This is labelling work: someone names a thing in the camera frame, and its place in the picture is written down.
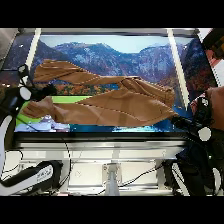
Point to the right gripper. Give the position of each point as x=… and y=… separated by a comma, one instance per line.
x=181, y=122

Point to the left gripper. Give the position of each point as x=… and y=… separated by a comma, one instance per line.
x=46, y=92

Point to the brown trousers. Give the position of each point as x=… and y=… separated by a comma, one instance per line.
x=126, y=106

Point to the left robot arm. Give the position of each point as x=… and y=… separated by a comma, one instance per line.
x=20, y=176

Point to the heap of clothes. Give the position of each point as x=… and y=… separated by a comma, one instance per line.
x=216, y=106

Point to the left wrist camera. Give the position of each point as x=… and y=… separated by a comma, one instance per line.
x=23, y=73

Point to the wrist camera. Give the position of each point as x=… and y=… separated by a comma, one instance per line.
x=23, y=73
x=204, y=102

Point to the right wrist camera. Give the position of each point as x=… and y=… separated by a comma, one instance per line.
x=204, y=102

